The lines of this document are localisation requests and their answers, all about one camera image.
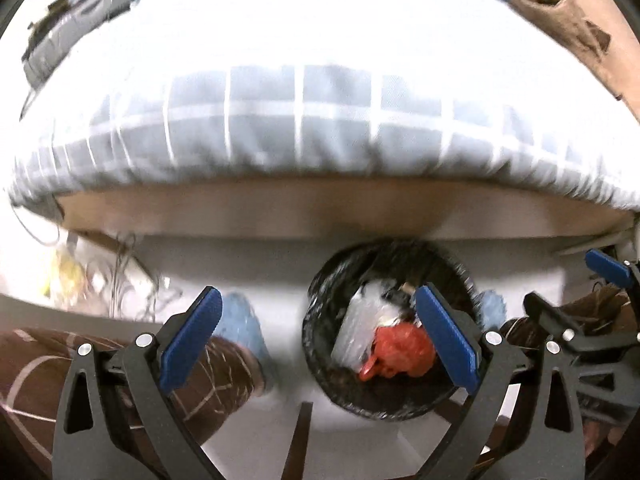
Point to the yellow plastic bag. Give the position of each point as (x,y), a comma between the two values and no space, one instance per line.
(67,275)

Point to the grey suitcase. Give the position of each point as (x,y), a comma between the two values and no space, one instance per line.
(75,25)

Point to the black trash bin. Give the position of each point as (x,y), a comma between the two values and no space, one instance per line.
(320,360)

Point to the wooden bed frame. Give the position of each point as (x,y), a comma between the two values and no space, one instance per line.
(320,210)

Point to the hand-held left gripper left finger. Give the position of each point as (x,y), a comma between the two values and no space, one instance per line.
(192,335)

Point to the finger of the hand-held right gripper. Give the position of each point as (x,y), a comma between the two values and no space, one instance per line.
(607,267)
(542,312)

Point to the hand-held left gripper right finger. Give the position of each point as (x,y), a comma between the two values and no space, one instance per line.
(450,340)

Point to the light blue slipper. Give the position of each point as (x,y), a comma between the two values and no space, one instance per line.
(492,307)
(245,330)

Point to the brown quilted jacket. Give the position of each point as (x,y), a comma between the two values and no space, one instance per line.
(575,25)

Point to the dark wooden chair leg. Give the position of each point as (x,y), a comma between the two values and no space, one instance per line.
(299,440)

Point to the wooden headboard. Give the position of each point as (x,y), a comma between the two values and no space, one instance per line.
(625,60)

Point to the person's left leg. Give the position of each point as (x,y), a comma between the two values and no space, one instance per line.
(40,375)

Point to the red plastic bag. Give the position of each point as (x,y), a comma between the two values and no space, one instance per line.
(400,350)

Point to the clear bubble wrap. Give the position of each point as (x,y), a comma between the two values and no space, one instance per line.
(357,330)

